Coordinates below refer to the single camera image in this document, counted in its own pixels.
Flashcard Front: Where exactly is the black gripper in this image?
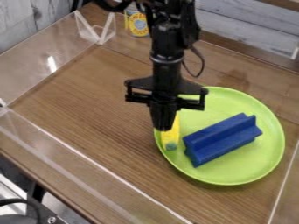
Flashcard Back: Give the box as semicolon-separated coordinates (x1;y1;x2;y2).
124;76;209;130

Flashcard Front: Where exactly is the yellow toy banana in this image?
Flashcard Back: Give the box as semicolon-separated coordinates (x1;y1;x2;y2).
160;116;180;151

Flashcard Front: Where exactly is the blue plastic block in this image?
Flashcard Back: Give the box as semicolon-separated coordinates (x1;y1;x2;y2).
182;113;262;167

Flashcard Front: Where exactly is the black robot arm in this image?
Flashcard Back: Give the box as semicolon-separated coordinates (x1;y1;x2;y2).
93;0;208;131

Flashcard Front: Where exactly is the green plate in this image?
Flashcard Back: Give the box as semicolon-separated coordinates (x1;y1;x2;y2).
161;87;285;186

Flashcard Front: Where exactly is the yellow labelled tin can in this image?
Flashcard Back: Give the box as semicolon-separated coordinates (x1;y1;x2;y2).
124;9;149;38

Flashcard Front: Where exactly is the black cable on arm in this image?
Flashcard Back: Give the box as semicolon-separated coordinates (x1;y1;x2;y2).
181;46;205;79

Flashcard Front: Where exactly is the clear acrylic corner bracket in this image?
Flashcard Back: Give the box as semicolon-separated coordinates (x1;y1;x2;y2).
73;10;117;46

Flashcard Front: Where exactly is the black metal table bracket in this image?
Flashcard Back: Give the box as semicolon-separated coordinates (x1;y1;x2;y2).
26;182;68;224

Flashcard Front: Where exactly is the black cable lower left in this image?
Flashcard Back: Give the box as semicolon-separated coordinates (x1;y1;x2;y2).
0;198;42;224

